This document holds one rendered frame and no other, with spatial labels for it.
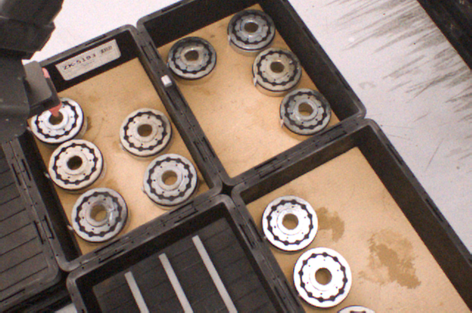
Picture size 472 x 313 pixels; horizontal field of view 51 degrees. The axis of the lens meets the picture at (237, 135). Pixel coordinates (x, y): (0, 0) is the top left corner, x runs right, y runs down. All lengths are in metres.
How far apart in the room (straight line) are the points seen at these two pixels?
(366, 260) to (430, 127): 0.41
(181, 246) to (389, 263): 0.38
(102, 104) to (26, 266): 0.34
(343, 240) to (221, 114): 0.34
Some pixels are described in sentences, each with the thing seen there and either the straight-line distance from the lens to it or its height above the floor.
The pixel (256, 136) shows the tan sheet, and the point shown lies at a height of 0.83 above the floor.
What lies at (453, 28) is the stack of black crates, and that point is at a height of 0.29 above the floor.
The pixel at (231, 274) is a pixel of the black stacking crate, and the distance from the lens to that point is 0.93.
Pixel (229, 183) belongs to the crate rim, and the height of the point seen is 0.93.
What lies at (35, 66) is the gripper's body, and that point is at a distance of 0.75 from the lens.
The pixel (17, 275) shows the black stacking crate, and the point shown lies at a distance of 1.01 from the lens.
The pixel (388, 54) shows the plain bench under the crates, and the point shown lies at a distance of 1.30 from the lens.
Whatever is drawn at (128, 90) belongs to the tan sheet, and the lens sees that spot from 1.07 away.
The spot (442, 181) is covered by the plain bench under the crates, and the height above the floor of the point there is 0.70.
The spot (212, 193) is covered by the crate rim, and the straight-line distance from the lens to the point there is 0.86.
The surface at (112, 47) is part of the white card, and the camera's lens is 1.05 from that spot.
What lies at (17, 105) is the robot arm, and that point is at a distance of 0.60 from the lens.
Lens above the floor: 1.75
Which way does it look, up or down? 67 degrees down
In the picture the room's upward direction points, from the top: straight up
